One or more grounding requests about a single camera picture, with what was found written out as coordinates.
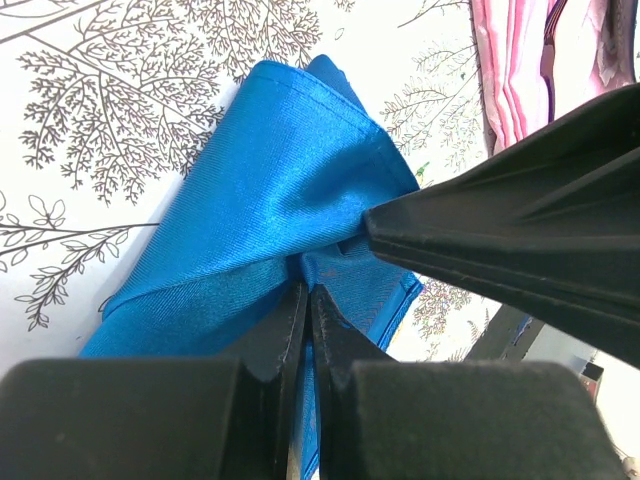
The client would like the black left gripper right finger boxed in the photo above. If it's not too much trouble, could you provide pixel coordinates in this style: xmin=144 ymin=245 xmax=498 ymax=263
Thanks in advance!
xmin=309 ymin=286 xmax=624 ymax=479

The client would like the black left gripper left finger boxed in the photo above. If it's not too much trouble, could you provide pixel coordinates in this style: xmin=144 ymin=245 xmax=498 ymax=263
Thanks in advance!
xmin=1 ymin=284 xmax=309 ymax=479

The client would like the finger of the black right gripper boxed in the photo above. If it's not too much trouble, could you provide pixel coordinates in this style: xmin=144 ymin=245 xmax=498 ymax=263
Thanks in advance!
xmin=370 ymin=236 xmax=639 ymax=366
xmin=362 ymin=82 xmax=640 ymax=299

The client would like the blue satin napkin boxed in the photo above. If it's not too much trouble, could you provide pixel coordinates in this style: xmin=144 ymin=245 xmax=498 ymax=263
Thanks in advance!
xmin=80 ymin=56 xmax=421 ymax=478

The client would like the purple metallic fork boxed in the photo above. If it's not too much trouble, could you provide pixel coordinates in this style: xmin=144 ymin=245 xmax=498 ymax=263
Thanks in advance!
xmin=540 ymin=0 xmax=567 ymax=123

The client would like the pink floral placemat cloth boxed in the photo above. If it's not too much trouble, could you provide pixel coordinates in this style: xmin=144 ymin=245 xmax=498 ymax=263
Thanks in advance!
xmin=471 ymin=0 xmax=639 ymax=153

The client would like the floral tablecloth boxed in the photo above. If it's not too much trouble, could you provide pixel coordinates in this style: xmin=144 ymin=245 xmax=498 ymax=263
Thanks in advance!
xmin=1 ymin=1 xmax=488 ymax=368

